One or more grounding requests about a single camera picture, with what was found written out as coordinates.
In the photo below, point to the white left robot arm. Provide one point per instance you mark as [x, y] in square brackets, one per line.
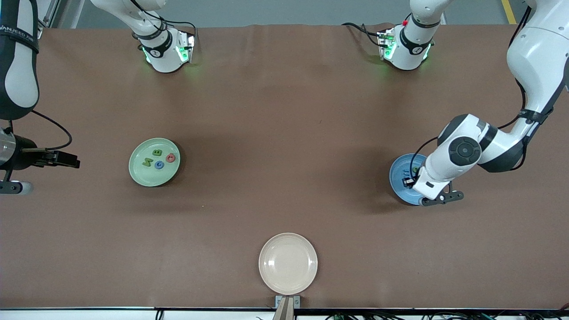
[538, 53]

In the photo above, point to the brown table cover mat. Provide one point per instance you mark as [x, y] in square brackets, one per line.
[284, 89]

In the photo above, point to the pink letter Q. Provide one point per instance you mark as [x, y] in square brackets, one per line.
[170, 157]

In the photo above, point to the metal camera post bracket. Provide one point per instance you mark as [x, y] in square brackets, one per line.
[287, 306]

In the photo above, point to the blue letter G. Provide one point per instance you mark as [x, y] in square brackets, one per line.
[159, 165]

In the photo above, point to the aluminium frame profile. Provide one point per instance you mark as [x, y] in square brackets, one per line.
[49, 13]

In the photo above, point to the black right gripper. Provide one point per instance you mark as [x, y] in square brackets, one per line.
[24, 153]

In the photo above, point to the white table edge strip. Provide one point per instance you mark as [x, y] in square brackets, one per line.
[89, 314]

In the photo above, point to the green letter N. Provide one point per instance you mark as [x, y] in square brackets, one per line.
[147, 162]

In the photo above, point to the light green plate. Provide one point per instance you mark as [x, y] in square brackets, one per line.
[153, 178]

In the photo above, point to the beige plate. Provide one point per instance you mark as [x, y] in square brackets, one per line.
[288, 263]

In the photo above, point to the blue plate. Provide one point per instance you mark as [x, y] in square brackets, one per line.
[397, 178]

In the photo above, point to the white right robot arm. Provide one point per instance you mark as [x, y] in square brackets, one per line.
[20, 75]

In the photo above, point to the grey arm base connector box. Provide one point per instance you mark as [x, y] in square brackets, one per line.
[386, 44]
[184, 46]

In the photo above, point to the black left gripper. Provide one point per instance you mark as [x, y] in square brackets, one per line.
[408, 182]

